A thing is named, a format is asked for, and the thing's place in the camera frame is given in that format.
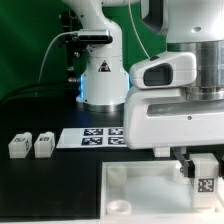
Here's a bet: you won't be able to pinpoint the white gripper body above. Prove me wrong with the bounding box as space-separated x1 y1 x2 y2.
124 87 224 149

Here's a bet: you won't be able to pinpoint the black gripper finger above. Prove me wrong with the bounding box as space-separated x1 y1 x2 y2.
173 147 195 178

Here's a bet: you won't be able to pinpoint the white square tabletop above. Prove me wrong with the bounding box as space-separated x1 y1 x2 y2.
100 160 224 224

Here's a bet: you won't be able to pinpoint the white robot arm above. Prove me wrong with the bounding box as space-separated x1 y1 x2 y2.
63 0 224 178

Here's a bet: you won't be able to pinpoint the white sheet with AprilTags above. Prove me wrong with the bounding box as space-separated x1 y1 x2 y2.
57 127 126 149

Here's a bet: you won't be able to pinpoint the black cables on table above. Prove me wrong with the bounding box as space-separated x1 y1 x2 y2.
0 80 81 104

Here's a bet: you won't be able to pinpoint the black camera on stand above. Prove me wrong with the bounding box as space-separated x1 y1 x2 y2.
59 10 113 83

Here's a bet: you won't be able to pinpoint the white camera cable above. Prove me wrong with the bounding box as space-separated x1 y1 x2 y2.
37 31 81 84

